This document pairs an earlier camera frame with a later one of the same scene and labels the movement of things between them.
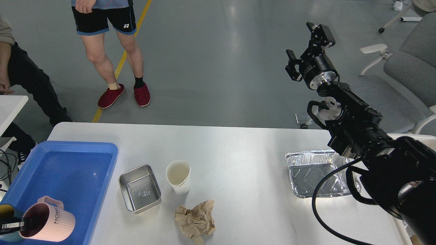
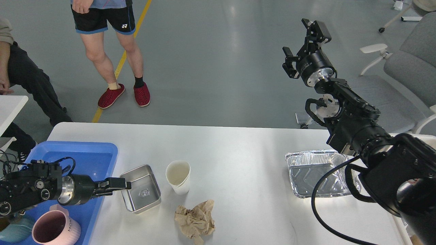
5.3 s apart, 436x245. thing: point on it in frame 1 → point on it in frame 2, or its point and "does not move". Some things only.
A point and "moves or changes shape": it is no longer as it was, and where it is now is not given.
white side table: x=10 y=105 does not move
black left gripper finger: x=11 y=225 → x=106 y=188
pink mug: x=47 y=220 moves or changes shape
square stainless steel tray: x=140 y=188 does not move
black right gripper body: x=316 y=70 does not move
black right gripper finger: x=291 y=68 does not move
